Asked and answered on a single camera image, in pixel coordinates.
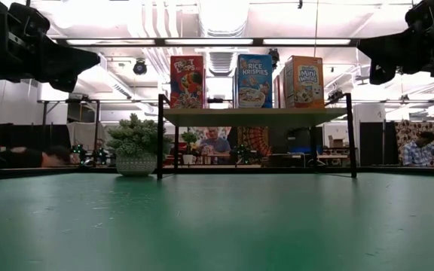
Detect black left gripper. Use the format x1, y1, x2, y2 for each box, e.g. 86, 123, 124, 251
0, 0, 100, 93

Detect black ceiling spotlight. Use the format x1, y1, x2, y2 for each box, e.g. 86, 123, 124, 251
133, 59, 148, 76
271, 47, 281, 71

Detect white cloth cover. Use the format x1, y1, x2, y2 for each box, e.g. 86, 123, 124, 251
66, 121, 109, 151

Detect brown patterned curtain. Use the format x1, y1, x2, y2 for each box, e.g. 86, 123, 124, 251
394, 119, 434, 169

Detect background robot with green lights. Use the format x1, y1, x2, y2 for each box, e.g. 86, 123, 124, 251
69, 144, 109, 167

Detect cardboard box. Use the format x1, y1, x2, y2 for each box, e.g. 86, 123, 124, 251
328, 135, 347, 150

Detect green potted plant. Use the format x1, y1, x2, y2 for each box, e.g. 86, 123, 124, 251
106, 112, 173, 178

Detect person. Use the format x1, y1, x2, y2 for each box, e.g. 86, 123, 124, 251
402, 130, 434, 168
196, 126, 233, 166
0, 138, 73, 169

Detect small plant in white pot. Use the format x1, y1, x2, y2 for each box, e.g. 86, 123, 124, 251
181, 131, 199, 166

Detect orange patterned tapestry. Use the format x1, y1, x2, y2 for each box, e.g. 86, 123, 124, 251
237, 126, 273, 157

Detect green table mat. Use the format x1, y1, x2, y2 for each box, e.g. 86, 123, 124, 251
0, 172, 434, 271

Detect wooden shelf with black frame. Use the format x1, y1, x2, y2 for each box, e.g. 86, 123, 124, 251
157, 93, 358, 181

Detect black table frame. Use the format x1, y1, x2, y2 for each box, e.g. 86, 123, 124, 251
0, 165, 434, 181

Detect white ceiling air duct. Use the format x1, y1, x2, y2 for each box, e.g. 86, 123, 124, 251
196, 0, 252, 78

